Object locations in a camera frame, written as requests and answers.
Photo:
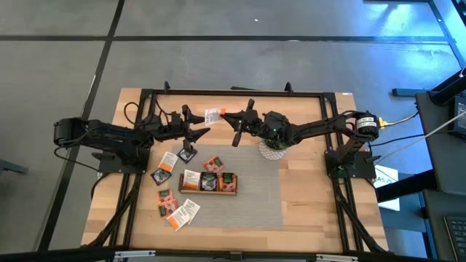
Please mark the white paper sign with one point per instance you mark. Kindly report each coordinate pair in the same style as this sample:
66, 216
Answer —
386, 174

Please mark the white paper scrap left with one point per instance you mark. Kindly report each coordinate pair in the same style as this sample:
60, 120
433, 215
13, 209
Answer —
192, 209

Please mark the black desk leg bar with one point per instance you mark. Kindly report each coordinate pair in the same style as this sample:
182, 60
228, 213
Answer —
407, 185

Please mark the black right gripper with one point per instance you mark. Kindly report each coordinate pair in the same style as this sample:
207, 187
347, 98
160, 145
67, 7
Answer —
256, 122

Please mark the grey chair base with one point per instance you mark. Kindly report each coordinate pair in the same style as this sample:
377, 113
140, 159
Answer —
11, 166

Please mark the wooden tea box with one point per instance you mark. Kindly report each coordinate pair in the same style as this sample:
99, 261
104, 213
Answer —
207, 193

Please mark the white orange Tazo tea packet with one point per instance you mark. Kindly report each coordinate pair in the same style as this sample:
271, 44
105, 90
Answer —
212, 116
168, 160
191, 180
178, 219

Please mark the orange peach tea packet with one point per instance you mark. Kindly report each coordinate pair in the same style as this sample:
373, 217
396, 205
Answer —
228, 182
214, 164
168, 209
165, 195

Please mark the dark blackcurrant tea packet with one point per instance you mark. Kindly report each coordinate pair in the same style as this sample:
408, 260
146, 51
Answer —
187, 158
161, 176
209, 181

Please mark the grey woven placemat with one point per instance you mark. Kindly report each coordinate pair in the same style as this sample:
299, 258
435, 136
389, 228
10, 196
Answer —
255, 196

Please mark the black keyboard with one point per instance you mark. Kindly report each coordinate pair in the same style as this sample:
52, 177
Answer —
457, 236

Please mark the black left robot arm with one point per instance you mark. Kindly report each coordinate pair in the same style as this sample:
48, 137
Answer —
109, 136

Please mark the black overhead rig beam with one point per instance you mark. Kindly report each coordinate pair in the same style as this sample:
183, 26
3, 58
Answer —
54, 254

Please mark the grey metal bar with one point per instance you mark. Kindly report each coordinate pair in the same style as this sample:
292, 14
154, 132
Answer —
407, 92

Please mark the black metal table frame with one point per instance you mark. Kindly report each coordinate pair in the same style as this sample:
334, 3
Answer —
218, 92

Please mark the dark laptop screen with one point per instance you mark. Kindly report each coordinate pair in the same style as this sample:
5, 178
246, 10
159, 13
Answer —
460, 116

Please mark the dark grey desk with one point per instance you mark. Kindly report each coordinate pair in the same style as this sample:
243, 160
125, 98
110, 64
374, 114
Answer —
437, 163

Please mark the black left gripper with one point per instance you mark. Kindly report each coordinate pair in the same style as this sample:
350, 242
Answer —
173, 127

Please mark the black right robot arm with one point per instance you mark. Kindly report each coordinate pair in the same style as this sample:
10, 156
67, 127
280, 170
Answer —
320, 125

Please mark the white triangle-pattern plant pot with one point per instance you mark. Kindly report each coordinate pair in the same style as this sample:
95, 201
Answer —
271, 154

